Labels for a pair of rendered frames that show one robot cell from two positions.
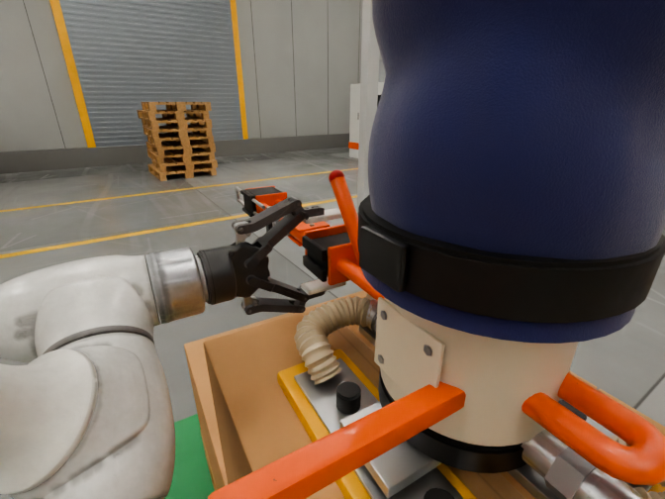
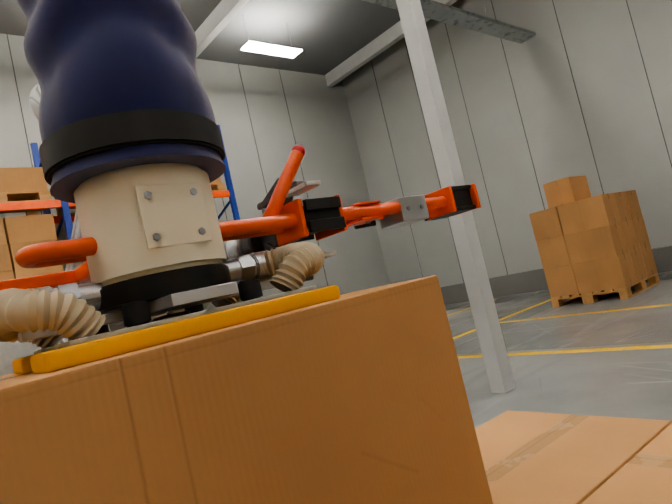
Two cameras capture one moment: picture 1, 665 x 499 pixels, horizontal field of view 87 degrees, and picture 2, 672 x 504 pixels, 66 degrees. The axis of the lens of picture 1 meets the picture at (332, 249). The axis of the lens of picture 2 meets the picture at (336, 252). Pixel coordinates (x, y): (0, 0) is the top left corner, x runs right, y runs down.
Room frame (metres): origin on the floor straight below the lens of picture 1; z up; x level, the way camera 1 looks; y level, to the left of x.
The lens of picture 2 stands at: (0.42, -0.84, 0.96)
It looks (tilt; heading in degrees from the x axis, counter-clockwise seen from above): 4 degrees up; 82
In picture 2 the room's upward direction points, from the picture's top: 13 degrees counter-clockwise
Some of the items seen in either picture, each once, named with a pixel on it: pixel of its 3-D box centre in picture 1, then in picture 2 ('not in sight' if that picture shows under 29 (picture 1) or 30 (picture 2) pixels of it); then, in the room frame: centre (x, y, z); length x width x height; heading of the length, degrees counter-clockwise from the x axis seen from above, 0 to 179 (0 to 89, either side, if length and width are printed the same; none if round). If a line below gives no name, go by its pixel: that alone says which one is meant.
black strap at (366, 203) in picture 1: (485, 231); (137, 157); (0.29, -0.13, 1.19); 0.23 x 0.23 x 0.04
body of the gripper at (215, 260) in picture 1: (235, 270); (268, 240); (0.44, 0.14, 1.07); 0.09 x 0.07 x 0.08; 120
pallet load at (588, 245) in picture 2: not in sight; (590, 234); (4.95, 5.92, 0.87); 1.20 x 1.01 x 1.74; 33
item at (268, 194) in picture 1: (266, 200); (451, 201); (0.81, 0.16, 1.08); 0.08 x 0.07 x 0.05; 30
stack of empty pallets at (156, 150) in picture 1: (177, 139); not in sight; (7.02, 2.97, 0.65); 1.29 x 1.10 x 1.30; 33
